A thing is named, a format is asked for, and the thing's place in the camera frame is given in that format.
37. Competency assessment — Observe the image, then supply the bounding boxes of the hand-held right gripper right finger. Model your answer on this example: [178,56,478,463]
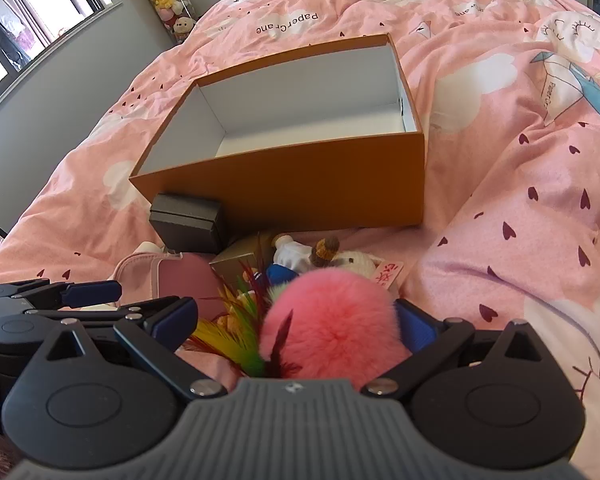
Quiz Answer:
[362,299,571,403]

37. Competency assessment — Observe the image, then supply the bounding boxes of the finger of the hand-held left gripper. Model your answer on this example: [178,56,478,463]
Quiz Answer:
[0,280,122,311]

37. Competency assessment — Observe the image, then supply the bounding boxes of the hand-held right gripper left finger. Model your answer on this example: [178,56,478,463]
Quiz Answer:
[22,296,231,401]

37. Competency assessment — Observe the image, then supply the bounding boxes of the pink round pouch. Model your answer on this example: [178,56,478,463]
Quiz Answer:
[114,251,226,326]

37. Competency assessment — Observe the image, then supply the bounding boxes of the colourful feather toy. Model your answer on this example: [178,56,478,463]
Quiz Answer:
[185,260,293,378]

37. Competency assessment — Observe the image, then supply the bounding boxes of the pink fluffy pompom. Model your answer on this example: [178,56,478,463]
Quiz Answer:
[259,269,412,381]

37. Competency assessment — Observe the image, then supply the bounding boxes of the white crocheted bunny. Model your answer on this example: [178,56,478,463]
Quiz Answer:
[310,236,405,292]

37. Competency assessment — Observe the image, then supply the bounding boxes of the small black box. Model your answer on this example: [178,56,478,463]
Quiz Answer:
[149,192,226,256]

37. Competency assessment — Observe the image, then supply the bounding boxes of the blue and white doll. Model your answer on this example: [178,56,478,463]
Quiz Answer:
[266,232,313,291]

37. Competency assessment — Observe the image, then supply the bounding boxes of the orange cardboard box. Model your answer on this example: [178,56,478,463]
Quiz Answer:
[128,32,426,233]

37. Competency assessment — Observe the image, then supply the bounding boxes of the pink printed blanket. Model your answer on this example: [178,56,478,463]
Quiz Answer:
[0,0,600,441]

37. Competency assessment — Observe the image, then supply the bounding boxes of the window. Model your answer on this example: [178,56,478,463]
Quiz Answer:
[0,0,111,111]

